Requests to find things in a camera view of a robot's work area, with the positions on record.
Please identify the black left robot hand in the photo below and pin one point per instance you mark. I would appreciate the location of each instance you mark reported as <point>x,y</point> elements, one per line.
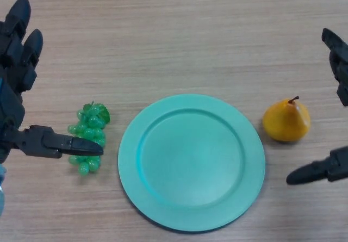
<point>13,103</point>

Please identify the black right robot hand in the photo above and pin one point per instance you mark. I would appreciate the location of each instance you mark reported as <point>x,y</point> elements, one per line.
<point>338,62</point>

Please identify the green grape bunch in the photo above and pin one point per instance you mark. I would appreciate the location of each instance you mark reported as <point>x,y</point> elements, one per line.
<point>91,122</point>

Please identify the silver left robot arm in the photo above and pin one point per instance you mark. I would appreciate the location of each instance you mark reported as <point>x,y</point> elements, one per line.
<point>1,190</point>

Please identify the yellow pear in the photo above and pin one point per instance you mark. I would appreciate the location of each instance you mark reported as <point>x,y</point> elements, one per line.
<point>284,121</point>

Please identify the green round plate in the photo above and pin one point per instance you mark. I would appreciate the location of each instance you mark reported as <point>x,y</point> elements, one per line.
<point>190,163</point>

